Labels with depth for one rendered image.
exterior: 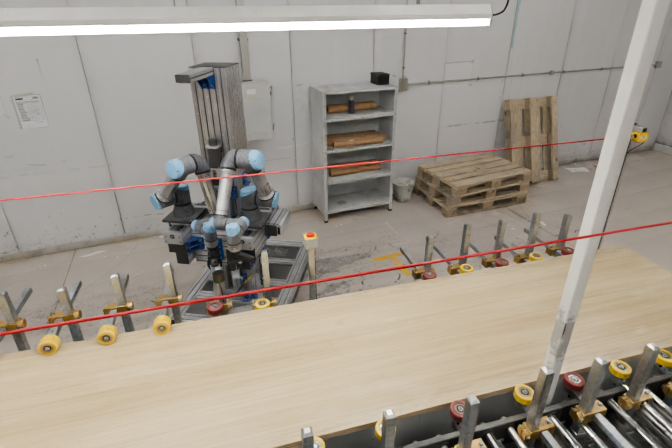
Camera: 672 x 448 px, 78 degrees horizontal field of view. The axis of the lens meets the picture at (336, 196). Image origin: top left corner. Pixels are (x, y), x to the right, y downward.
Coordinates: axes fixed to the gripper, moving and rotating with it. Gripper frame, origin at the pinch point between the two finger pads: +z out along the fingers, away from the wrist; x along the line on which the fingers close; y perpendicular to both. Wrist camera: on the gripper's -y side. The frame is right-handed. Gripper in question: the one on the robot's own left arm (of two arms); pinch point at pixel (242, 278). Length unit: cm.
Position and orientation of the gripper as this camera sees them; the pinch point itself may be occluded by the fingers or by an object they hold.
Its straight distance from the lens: 253.6
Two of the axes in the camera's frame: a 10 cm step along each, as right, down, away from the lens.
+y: -9.7, 1.1, -2.3
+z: 0.1, 9.1, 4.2
